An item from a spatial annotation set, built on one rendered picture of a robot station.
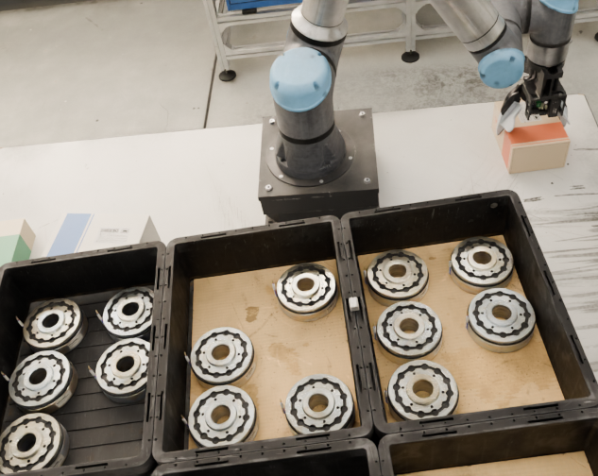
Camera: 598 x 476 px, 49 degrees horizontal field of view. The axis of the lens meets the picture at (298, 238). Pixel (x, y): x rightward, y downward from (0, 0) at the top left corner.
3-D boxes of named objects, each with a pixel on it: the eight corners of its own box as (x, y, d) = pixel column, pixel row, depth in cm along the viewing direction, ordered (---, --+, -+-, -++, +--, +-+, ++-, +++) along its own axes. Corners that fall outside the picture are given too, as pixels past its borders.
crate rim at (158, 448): (170, 247, 116) (166, 238, 114) (340, 222, 114) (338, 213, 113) (156, 471, 89) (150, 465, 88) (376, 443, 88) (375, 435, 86)
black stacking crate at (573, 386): (345, 258, 121) (340, 216, 113) (506, 234, 120) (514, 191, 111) (380, 468, 95) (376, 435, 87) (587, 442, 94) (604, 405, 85)
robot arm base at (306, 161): (283, 128, 148) (277, 93, 140) (350, 131, 145) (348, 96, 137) (268, 178, 139) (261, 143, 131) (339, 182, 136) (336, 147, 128)
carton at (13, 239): (10, 238, 152) (-2, 221, 147) (36, 235, 152) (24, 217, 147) (-17, 326, 136) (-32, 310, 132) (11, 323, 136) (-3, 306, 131)
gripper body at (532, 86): (525, 123, 135) (534, 74, 126) (514, 97, 141) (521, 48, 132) (563, 118, 135) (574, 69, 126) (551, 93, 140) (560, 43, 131)
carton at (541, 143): (491, 127, 155) (494, 101, 149) (543, 120, 154) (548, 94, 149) (508, 174, 145) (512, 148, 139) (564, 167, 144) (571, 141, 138)
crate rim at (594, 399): (340, 222, 114) (339, 213, 113) (514, 196, 113) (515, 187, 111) (376, 442, 88) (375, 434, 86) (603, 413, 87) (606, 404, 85)
